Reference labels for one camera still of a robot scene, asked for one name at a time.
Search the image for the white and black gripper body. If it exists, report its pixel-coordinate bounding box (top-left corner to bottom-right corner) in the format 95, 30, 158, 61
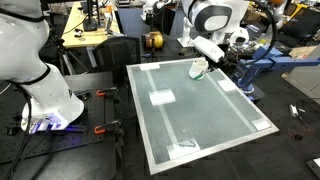
192, 36, 225, 63

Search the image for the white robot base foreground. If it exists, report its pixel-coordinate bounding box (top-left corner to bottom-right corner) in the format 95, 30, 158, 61
0, 0, 84, 134

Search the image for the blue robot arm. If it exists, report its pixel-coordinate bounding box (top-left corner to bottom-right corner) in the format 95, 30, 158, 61
231, 46, 320, 102

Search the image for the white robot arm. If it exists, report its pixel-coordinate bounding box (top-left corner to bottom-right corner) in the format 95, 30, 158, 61
177, 0, 249, 63

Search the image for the yellow black round device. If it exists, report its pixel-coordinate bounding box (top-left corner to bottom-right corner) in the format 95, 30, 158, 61
142, 31, 164, 49

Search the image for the black office chair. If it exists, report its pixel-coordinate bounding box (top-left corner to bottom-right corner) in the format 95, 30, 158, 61
93, 36, 141, 84

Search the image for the wooden desk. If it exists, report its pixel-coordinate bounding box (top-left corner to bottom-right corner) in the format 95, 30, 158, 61
61, 1, 121, 48

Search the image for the black perforated breadboard plate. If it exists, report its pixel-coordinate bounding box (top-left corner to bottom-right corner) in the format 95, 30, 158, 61
0, 91, 113, 164

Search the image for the glass board with metal frame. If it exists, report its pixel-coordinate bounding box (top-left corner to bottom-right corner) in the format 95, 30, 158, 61
127, 59, 278, 175

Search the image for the orange handled clamp far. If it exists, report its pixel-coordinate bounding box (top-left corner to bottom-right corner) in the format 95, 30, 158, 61
96, 87, 120, 103

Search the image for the orange handled clamp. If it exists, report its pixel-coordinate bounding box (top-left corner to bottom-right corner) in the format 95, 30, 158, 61
94, 121, 121, 135
96, 87, 120, 103

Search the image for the orange handled clamp near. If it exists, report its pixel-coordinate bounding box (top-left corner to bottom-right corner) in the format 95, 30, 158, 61
94, 121, 121, 135

